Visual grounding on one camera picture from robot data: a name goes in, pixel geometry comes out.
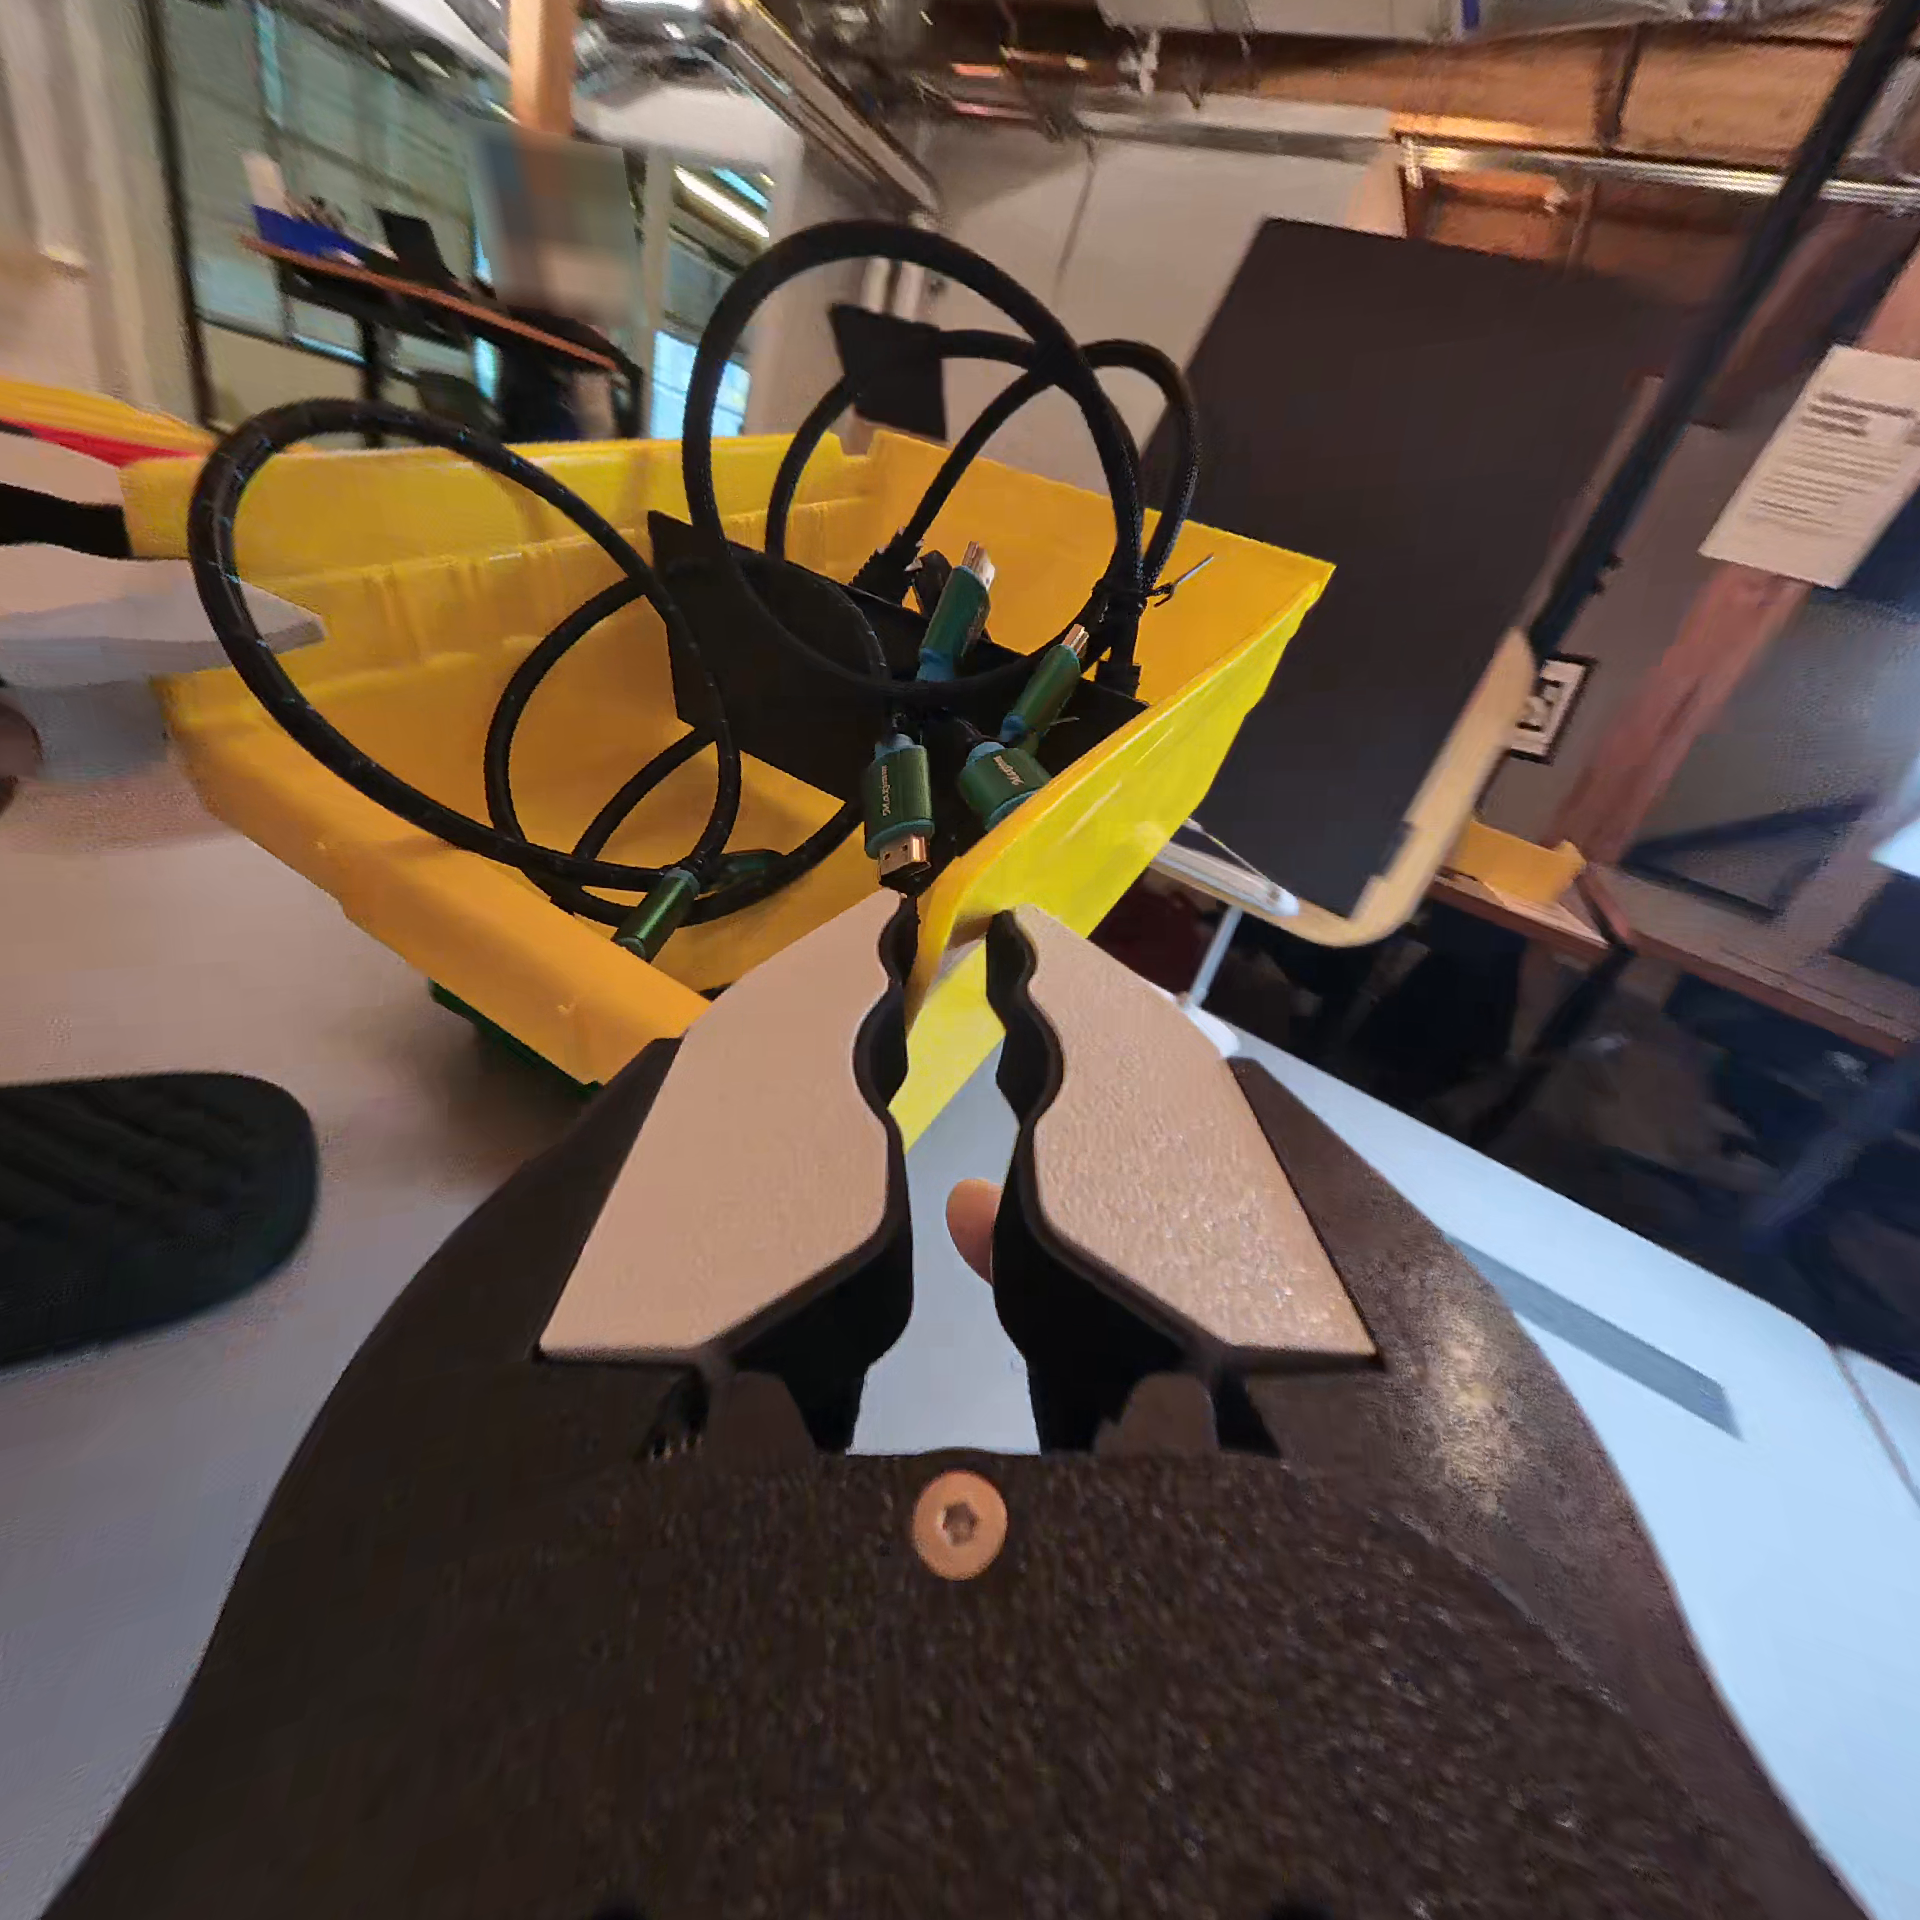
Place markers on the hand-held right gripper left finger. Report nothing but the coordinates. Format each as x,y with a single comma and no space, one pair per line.
735,1185

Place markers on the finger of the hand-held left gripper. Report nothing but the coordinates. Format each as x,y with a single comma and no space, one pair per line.
45,470
89,623

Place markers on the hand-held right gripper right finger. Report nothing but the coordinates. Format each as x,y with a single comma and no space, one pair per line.
1185,1185

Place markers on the person's left hand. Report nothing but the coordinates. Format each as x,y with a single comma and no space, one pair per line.
14,758

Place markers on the person's right hand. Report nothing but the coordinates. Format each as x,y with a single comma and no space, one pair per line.
972,1225

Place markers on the white desk stand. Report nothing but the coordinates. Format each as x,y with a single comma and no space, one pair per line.
1268,897

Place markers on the background desk with black legs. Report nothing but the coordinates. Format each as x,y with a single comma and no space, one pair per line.
452,308

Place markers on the small yellow bin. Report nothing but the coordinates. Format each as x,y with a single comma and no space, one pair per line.
1523,867

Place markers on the black bin divider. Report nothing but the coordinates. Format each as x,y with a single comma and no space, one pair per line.
780,661

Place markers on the black textured wrist rest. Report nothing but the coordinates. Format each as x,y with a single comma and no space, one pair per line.
135,1201

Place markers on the black white marker tag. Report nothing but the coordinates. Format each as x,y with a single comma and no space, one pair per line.
1559,715

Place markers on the wooden chair with black back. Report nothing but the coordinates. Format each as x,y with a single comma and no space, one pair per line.
893,375

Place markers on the white paper sign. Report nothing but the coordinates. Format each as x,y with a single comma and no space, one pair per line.
1816,465

